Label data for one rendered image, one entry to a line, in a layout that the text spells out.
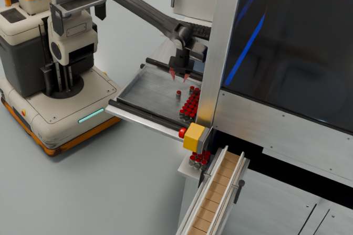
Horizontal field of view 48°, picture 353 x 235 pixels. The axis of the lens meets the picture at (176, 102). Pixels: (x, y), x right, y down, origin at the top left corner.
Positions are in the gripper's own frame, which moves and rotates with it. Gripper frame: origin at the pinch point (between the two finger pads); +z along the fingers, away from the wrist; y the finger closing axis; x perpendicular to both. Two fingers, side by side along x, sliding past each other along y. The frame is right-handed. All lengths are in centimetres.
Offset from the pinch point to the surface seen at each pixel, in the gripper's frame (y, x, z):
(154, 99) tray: -9.0, -4.3, 10.2
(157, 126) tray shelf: -4.6, -19.8, 10.0
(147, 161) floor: -14, 29, 99
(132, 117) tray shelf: -15.7, -17.4, 10.3
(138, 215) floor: -11, -11, 98
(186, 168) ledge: 10.2, -38.0, 9.2
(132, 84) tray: -20.3, 1.8, 9.8
